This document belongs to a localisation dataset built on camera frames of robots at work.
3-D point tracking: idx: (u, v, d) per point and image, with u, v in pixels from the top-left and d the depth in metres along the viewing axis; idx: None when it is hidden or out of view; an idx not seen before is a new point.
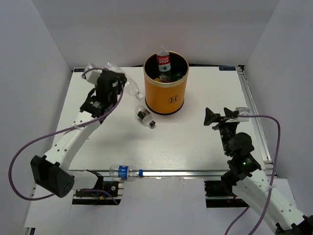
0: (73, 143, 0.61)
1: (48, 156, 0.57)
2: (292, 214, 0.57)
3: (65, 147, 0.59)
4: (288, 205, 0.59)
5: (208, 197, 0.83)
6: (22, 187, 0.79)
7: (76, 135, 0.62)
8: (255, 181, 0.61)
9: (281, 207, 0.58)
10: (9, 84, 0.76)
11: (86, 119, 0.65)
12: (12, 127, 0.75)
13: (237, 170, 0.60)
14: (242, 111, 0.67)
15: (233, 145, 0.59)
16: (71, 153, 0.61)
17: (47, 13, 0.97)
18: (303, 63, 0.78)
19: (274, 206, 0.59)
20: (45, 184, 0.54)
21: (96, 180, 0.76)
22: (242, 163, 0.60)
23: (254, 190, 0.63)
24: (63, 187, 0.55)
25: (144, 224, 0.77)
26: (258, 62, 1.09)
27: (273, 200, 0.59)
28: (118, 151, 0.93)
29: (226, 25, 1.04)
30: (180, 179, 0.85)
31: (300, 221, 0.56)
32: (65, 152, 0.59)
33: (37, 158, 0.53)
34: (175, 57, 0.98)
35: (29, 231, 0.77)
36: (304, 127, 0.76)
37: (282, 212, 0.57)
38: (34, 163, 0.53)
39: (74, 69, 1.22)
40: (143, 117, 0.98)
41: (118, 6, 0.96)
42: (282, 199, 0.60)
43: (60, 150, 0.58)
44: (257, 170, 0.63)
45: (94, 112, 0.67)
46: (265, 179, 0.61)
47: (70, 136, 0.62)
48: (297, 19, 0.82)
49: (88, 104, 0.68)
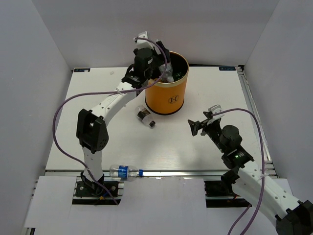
0: (114, 105, 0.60)
1: (94, 111, 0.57)
2: (287, 199, 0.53)
3: (109, 105, 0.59)
4: (282, 192, 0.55)
5: (208, 197, 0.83)
6: (21, 187, 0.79)
7: (118, 99, 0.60)
8: (248, 172, 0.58)
9: (275, 194, 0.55)
10: (9, 85, 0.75)
11: (127, 87, 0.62)
12: (11, 127, 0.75)
13: (232, 164, 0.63)
14: (214, 109, 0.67)
15: (223, 139, 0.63)
16: (109, 116, 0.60)
17: (47, 13, 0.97)
18: (303, 63, 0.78)
19: (268, 193, 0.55)
20: (85, 137, 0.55)
21: (101, 176, 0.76)
22: (235, 156, 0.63)
23: (249, 181, 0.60)
24: (100, 142, 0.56)
25: (144, 223, 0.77)
26: (257, 63, 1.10)
27: (266, 188, 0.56)
28: (119, 151, 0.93)
29: (226, 25, 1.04)
30: (180, 179, 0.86)
31: (295, 206, 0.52)
32: (108, 110, 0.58)
33: (85, 110, 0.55)
34: (174, 57, 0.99)
35: (29, 231, 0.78)
36: (303, 127, 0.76)
37: (276, 199, 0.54)
38: (82, 113, 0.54)
39: (74, 69, 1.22)
40: (143, 117, 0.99)
41: (118, 6, 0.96)
42: (277, 186, 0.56)
43: (103, 107, 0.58)
44: (250, 161, 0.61)
45: (134, 84, 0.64)
46: (258, 169, 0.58)
47: (113, 98, 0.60)
48: (297, 19, 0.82)
49: (127, 77, 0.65)
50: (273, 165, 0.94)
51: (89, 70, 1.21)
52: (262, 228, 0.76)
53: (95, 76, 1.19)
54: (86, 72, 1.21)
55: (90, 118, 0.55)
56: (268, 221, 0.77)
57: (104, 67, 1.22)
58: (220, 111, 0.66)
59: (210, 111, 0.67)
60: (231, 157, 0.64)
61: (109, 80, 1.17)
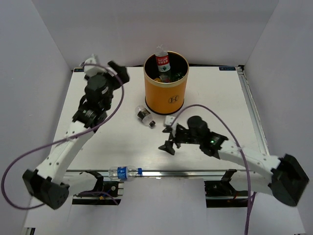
0: (66, 155, 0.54)
1: (40, 169, 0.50)
2: (268, 160, 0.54)
3: (58, 160, 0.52)
4: (261, 155, 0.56)
5: (207, 197, 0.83)
6: (21, 187, 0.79)
7: (68, 147, 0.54)
8: (226, 151, 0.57)
9: (256, 159, 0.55)
10: (9, 84, 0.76)
11: (78, 130, 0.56)
12: (11, 127, 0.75)
13: (211, 152, 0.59)
14: (168, 120, 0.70)
15: (194, 131, 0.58)
16: (64, 166, 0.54)
17: (47, 13, 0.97)
18: (303, 63, 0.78)
19: (251, 162, 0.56)
20: (34, 200, 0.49)
21: (95, 182, 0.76)
22: (211, 142, 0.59)
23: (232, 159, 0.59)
24: (55, 201, 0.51)
25: (144, 224, 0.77)
26: (258, 62, 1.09)
27: (248, 158, 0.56)
28: (119, 151, 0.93)
29: (226, 25, 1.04)
30: (179, 179, 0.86)
31: (278, 163, 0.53)
32: (57, 165, 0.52)
33: (29, 173, 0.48)
34: (174, 57, 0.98)
35: (29, 231, 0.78)
36: (303, 127, 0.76)
37: (258, 164, 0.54)
38: (24, 178, 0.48)
39: (74, 69, 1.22)
40: (143, 117, 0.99)
41: (118, 6, 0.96)
42: (255, 152, 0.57)
43: (52, 163, 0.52)
44: (225, 140, 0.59)
45: (88, 121, 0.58)
46: (234, 144, 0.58)
47: (62, 148, 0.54)
48: (297, 18, 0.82)
49: (79, 112, 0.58)
50: None
51: None
52: (262, 228, 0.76)
53: None
54: None
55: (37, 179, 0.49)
56: (268, 221, 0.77)
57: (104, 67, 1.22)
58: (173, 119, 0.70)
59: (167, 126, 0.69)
60: (208, 146, 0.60)
61: None
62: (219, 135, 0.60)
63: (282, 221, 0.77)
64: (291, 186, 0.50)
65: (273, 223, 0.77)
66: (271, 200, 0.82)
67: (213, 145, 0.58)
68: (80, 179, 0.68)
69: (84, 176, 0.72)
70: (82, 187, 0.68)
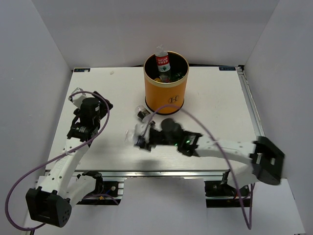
0: (66, 169, 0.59)
1: (44, 186, 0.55)
2: (244, 147, 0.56)
3: (60, 174, 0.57)
4: (236, 144, 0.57)
5: (207, 197, 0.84)
6: (22, 188, 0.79)
7: (68, 160, 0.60)
8: (203, 147, 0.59)
9: (234, 149, 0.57)
10: (10, 84, 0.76)
11: (75, 144, 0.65)
12: (12, 127, 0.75)
13: (190, 152, 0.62)
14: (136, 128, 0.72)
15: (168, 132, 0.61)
16: (66, 180, 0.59)
17: (47, 13, 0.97)
18: (302, 62, 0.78)
19: (229, 152, 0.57)
20: (41, 217, 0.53)
21: (94, 183, 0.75)
22: (187, 142, 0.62)
23: (210, 155, 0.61)
24: (62, 216, 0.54)
25: (144, 224, 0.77)
26: (257, 62, 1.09)
27: (226, 149, 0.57)
28: (119, 151, 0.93)
29: (226, 25, 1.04)
30: (180, 178, 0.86)
31: (253, 148, 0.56)
32: (60, 178, 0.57)
33: (32, 191, 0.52)
34: (174, 57, 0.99)
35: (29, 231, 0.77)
36: (304, 127, 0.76)
37: (237, 153, 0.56)
38: (30, 196, 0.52)
39: (74, 69, 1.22)
40: (143, 117, 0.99)
41: (118, 6, 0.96)
42: (230, 142, 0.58)
43: (55, 177, 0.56)
44: (201, 137, 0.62)
45: (84, 135, 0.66)
46: (208, 139, 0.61)
47: (62, 164, 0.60)
48: (297, 18, 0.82)
49: (73, 130, 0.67)
50: None
51: (89, 70, 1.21)
52: (262, 228, 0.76)
53: (95, 77, 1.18)
54: (86, 72, 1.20)
55: (42, 196, 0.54)
56: (268, 221, 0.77)
57: (104, 67, 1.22)
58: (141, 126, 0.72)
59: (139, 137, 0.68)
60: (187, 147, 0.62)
61: (109, 80, 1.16)
62: (191, 134, 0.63)
63: (282, 221, 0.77)
64: (273, 167, 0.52)
65: (273, 223, 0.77)
66: (271, 200, 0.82)
67: (191, 144, 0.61)
68: (78, 186, 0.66)
69: (82, 181, 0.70)
70: (82, 193, 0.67)
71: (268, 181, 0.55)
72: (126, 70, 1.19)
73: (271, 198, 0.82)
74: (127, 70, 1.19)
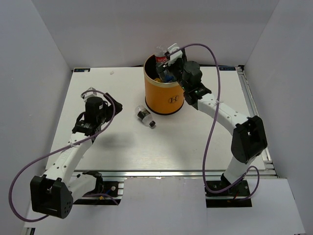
0: (71, 159, 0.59)
1: (48, 174, 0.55)
2: (237, 116, 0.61)
3: (65, 163, 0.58)
4: (234, 112, 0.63)
5: (208, 197, 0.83)
6: (21, 188, 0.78)
7: (73, 152, 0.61)
8: (205, 102, 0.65)
9: (227, 114, 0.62)
10: (10, 85, 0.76)
11: (80, 138, 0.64)
12: (12, 127, 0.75)
13: (192, 100, 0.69)
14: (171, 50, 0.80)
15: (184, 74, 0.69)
16: (70, 170, 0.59)
17: (47, 13, 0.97)
18: (303, 62, 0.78)
19: (221, 115, 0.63)
20: (43, 207, 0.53)
21: (95, 182, 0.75)
22: (194, 91, 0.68)
23: (207, 111, 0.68)
24: (64, 207, 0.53)
25: (144, 224, 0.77)
26: (258, 62, 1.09)
27: (220, 112, 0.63)
28: (120, 151, 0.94)
29: (226, 25, 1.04)
30: (180, 179, 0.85)
31: (244, 121, 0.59)
32: (65, 168, 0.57)
33: (36, 179, 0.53)
34: None
35: (29, 231, 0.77)
36: (304, 127, 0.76)
37: (228, 119, 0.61)
38: (35, 182, 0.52)
39: (74, 69, 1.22)
40: (143, 117, 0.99)
41: (118, 6, 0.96)
42: (229, 109, 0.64)
43: (59, 167, 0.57)
44: (208, 94, 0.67)
45: (88, 130, 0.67)
46: (214, 99, 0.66)
47: (67, 154, 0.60)
48: (296, 19, 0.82)
49: (78, 125, 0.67)
50: (273, 165, 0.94)
51: (88, 70, 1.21)
52: (262, 228, 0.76)
53: (95, 77, 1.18)
54: (86, 72, 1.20)
55: (46, 184, 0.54)
56: (268, 221, 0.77)
57: (104, 68, 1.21)
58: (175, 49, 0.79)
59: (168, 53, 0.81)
60: (191, 94, 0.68)
61: (109, 80, 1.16)
62: (203, 88, 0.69)
63: (282, 221, 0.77)
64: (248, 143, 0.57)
65: (274, 223, 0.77)
66: (271, 200, 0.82)
67: (196, 94, 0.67)
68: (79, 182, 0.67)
69: (83, 178, 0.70)
70: (82, 191, 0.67)
71: (237, 155, 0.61)
72: (126, 70, 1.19)
73: (271, 198, 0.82)
74: (127, 70, 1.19)
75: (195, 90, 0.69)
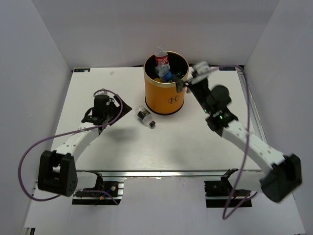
0: (80, 141, 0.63)
1: (58, 149, 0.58)
2: (271, 153, 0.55)
3: (75, 142, 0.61)
4: (267, 147, 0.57)
5: (208, 197, 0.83)
6: (21, 188, 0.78)
7: (83, 135, 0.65)
8: (233, 130, 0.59)
9: (260, 150, 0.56)
10: (10, 85, 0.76)
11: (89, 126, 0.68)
12: (12, 127, 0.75)
13: (216, 126, 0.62)
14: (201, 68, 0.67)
15: (211, 99, 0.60)
16: (78, 151, 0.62)
17: (48, 14, 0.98)
18: (303, 62, 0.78)
19: (253, 150, 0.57)
20: (50, 181, 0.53)
21: (95, 178, 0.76)
22: (219, 117, 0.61)
23: (233, 141, 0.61)
24: (70, 183, 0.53)
25: (144, 224, 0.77)
26: (258, 62, 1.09)
27: (252, 146, 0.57)
28: (118, 150, 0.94)
29: (226, 25, 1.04)
30: (180, 179, 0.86)
31: (280, 159, 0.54)
32: (74, 147, 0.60)
33: (47, 153, 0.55)
34: (174, 57, 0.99)
35: (29, 231, 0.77)
36: (304, 128, 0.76)
37: (261, 155, 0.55)
38: (46, 154, 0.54)
39: (75, 69, 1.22)
40: (143, 117, 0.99)
41: (118, 6, 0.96)
42: (260, 143, 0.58)
43: (69, 145, 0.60)
44: (234, 121, 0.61)
45: (96, 122, 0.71)
46: (242, 128, 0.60)
47: (77, 136, 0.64)
48: (296, 19, 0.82)
49: (87, 117, 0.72)
50: None
51: (89, 70, 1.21)
52: (262, 228, 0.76)
53: (95, 77, 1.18)
54: (86, 72, 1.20)
55: (55, 159, 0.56)
56: (268, 221, 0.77)
57: (104, 68, 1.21)
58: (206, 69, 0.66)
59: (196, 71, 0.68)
60: (215, 119, 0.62)
61: (109, 80, 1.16)
62: (228, 112, 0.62)
63: (282, 221, 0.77)
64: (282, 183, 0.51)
65: (274, 223, 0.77)
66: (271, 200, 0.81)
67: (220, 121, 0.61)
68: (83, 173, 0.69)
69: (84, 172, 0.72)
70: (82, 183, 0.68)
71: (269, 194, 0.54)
72: (126, 70, 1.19)
73: None
74: (127, 70, 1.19)
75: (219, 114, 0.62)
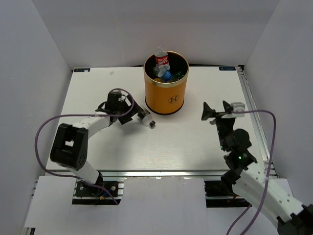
0: (94, 122, 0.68)
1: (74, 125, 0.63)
2: (291, 202, 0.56)
3: (89, 122, 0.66)
4: (286, 195, 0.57)
5: (207, 197, 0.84)
6: (21, 188, 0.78)
7: (97, 118, 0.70)
8: (251, 174, 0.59)
9: (279, 198, 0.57)
10: (9, 84, 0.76)
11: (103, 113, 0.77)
12: (12, 127, 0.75)
13: (234, 165, 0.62)
14: (237, 106, 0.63)
15: (231, 141, 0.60)
16: (90, 131, 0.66)
17: (48, 13, 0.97)
18: (303, 62, 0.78)
19: (272, 197, 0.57)
20: (63, 151, 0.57)
21: (97, 176, 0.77)
22: (238, 157, 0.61)
23: (250, 181, 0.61)
24: (80, 155, 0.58)
25: (144, 224, 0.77)
26: (258, 62, 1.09)
27: (271, 192, 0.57)
28: (123, 150, 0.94)
29: (226, 25, 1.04)
30: (180, 179, 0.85)
31: (300, 210, 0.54)
32: (88, 125, 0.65)
33: (64, 125, 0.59)
34: (174, 57, 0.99)
35: (29, 231, 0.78)
36: (304, 127, 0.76)
37: (281, 203, 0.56)
38: (64, 126, 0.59)
39: (74, 68, 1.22)
40: (143, 117, 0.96)
41: (118, 6, 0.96)
42: (279, 189, 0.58)
43: (84, 123, 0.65)
44: (253, 163, 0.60)
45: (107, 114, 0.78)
46: (261, 172, 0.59)
47: (92, 118, 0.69)
48: (297, 18, 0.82)
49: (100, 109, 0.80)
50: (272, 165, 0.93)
51: (88, 70, 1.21)
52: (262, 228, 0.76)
53: (95, 77, 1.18)
54: (86, 72, 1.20)
55: (71, 132, 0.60)
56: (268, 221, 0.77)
57: (104, 68, 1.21)
58: (242, 111, 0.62)
59: (231, 106, 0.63)
60: (234, 159, 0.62)
61: (109, 80, 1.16)
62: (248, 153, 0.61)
63: None
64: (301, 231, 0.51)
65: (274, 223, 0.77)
66: None
67: (239, 161, 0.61)
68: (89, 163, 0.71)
69: None
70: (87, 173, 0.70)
71: None
72: (125, 70, 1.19)
73: None
74: (127, 70, 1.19)
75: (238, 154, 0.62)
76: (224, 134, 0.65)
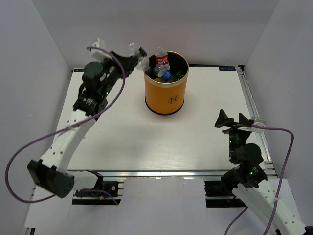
0: (68, 143, 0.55)
1: (44, 160, 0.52)
2: (295, 224, 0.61)
3: (61, 149, 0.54)
4: (291, 217, 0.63)
5: (207, 197, 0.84)
6: (21, 188, 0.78)
7: (71, 136, 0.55)
8: (261, 193, 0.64)
9: (285, 219, 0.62)
10: (9, 84, 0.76)
11: (80, 118, 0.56)
12: (12, 127, 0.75)
13: (243, 179, 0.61)
14: (257, 121, 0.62)
15: (241, 155, 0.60)
16: (68, 151, 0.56)
17: (48, 13, 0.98)
18: (303, 62, 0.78)
19: (279, 217, 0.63)
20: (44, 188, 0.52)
21: (96, 180, 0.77)
22: (249, 173, 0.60)
23: (257, 198, 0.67)
24: (63, 188, 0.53)
25: (144, 224, 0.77)
26: (257, 62, 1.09)
27: (278, 212, 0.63)
28: (131, 150, 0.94)
29: (226, 25, 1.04)
30: (180, 179, 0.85)
31: (303, 231, 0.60)
32: (61, 153, 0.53)
33: (32, 164, 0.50)
34: (175, 57, 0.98)
35: (29, 231, 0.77)
36: (304, 127, 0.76)
37: (286, 224, 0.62)
38: (32, 168, 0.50)
39: (74, 69, 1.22)
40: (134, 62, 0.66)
41: (118, 6, 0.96)
42: (286, 210, 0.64)
43: (55, 152, 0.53)
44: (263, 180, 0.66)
45: (89, 110, 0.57)
46: (271, 191, 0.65)
47: (65, 136, 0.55)
48: (296, 18, 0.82)
49: (79, 101, 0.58)
50: (273, 165, 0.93)
51: None
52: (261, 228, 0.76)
53: None
54: None
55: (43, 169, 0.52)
56: None
57: None
58: (262, 126, 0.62)
59: (251, 120, 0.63)
60: (245, 174, 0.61)
61: None
62: (259, 168, 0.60)
63: None
64: None
65: None
66: None
67: (250, 176, 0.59)
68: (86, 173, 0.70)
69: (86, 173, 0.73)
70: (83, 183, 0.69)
71: None
72: None
73: None
74: None
75: (249, 170, 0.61)
76: (234, 146, 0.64)
